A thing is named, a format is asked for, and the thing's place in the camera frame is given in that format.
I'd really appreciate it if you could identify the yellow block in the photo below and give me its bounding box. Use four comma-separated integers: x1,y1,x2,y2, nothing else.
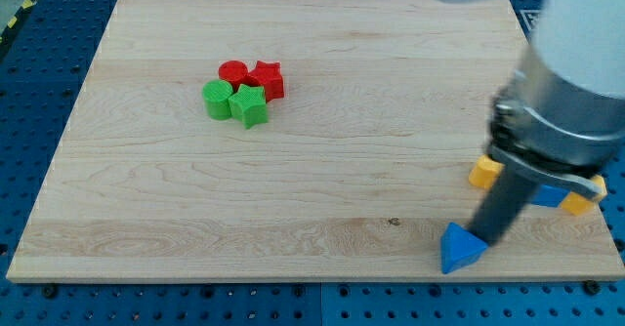
559,175,607,216
468,154,504,189

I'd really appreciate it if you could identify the yellow block right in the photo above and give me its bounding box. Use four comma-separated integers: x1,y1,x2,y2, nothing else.
559,175,607,216

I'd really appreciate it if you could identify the green cylinder block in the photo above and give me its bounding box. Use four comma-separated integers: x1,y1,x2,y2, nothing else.
202,79,233,120

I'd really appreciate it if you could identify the red star block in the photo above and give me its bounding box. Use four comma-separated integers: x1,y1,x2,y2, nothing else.
243,61,285,102

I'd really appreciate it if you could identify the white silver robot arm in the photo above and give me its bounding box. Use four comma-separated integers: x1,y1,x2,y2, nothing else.
439,0,624,245

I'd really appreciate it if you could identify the green star block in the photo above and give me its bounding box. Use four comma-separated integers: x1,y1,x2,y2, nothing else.
229,84,269,129

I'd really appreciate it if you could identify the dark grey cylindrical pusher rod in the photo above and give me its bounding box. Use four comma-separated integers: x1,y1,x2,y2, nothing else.
467,167,539,246

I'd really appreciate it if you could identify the light wooden board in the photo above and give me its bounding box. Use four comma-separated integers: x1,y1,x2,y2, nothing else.
7,0,624,283

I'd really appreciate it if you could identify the blue rectangular block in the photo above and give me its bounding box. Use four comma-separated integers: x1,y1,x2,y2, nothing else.
530,184,569,208

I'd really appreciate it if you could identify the yellow block left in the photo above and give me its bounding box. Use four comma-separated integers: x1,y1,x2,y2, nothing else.
468,154,504,189

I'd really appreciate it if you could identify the blue triangular block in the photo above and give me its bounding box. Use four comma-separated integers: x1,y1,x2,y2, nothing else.
440,223,488,274

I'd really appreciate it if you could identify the red cylinder block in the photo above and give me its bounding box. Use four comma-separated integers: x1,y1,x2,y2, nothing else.
218,61,248,93

